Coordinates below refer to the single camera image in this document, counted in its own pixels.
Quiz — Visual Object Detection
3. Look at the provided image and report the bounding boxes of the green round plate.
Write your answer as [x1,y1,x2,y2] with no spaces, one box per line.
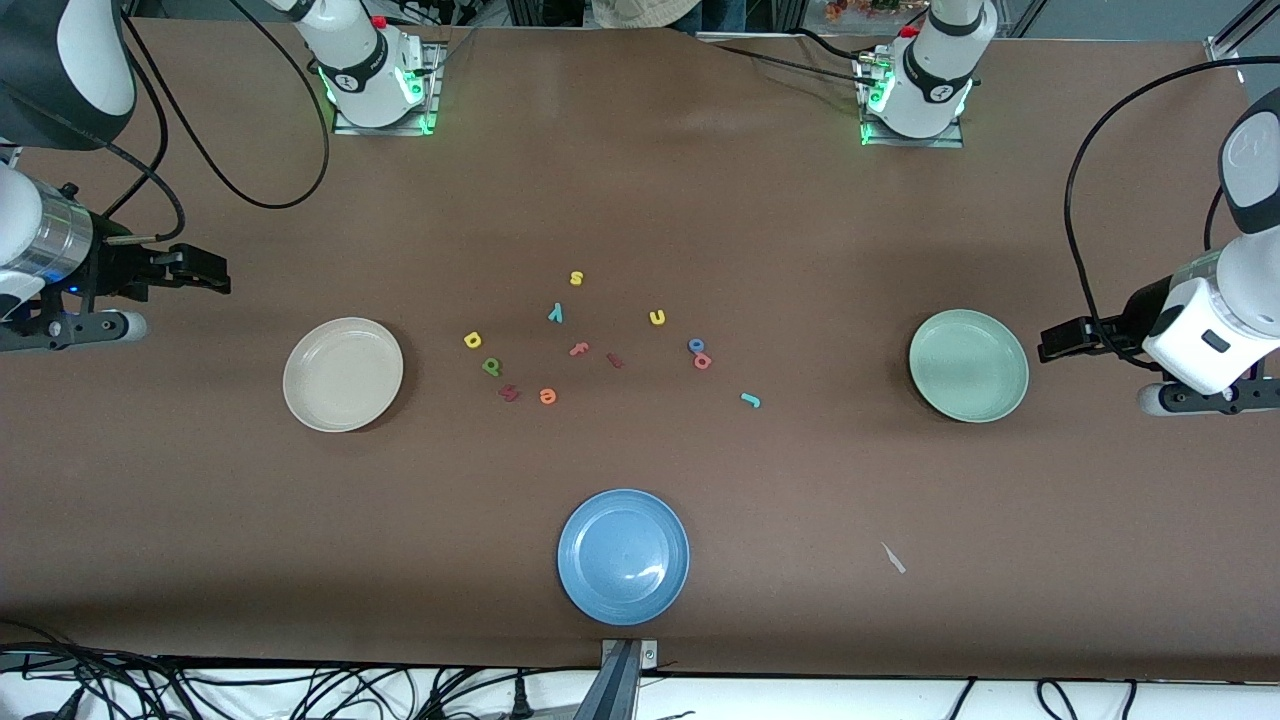
[908,309,1030,424]

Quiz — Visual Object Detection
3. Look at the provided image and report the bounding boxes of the beige round plate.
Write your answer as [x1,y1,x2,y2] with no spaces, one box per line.
[283,317,405,433]

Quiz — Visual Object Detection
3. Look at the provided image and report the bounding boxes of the blue round plate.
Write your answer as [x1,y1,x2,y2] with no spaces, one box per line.
[557,488,691,627]

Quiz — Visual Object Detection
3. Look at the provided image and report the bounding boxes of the standing person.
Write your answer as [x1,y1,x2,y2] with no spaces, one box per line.
[590,0,746,36]

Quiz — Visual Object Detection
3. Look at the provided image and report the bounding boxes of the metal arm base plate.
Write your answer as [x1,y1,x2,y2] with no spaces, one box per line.
[332,40,446,137]
[855,50,966,149]

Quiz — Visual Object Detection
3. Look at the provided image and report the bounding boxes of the aluminium frame profile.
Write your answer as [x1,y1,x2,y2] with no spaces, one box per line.
[1205,0,1280,71]

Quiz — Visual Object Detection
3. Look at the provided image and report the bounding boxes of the black base cable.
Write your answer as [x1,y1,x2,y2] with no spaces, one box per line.
[712,42,876,91]
[795,27,881,61]

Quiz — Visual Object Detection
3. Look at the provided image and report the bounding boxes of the black floor cable bundle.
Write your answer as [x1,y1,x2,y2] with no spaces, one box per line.
[0,620,501,720]

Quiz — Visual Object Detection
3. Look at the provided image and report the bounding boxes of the grey metal camera post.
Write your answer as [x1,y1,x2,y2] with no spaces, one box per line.
[598,638,661,720]

